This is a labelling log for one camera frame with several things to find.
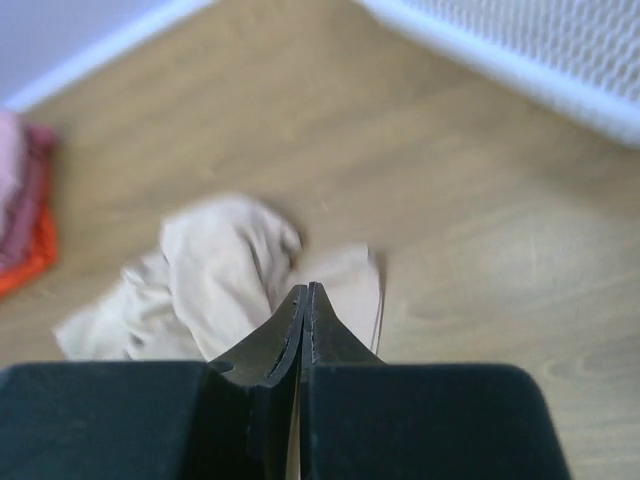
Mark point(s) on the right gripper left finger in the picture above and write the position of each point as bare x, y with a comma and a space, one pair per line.
244, 409

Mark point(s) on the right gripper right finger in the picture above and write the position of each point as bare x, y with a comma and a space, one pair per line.
325, 340

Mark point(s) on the beige t-shirt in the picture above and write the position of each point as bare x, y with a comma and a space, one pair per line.
219, 271

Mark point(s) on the orange folded t-shirt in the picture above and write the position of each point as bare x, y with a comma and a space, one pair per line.
40, 257

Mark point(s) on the dark pink folded t-shirt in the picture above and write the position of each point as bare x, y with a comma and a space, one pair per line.
40, 143

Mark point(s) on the pink printed folded t-shirt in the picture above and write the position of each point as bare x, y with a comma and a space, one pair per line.
13, 146

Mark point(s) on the white plastic basket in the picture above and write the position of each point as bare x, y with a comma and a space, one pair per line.
578, 58

